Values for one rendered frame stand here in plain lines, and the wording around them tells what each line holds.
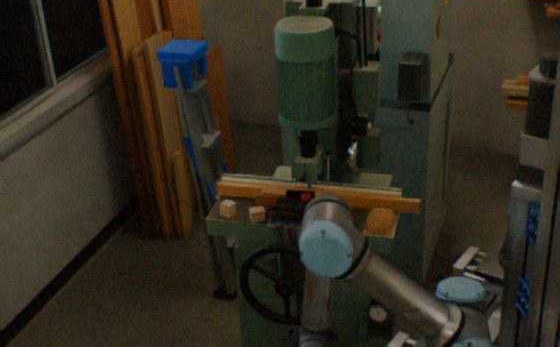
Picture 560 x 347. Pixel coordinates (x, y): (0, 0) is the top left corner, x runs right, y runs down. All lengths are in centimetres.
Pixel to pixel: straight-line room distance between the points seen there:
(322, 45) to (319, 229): 77
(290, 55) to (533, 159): 75
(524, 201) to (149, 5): 251
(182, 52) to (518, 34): 213
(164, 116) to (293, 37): 169
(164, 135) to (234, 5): 139
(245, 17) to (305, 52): 275
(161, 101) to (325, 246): 227
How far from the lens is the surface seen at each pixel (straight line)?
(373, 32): 267
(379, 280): 182
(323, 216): 178
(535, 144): 204
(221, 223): 260
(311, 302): 204
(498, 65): 480
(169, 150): 400
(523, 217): 211
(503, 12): 470
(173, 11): 415
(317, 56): 236
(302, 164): 254
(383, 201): 260
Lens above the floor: 225
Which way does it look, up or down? 28 degrees down
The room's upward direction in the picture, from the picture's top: 3 degrees counter-clockwise
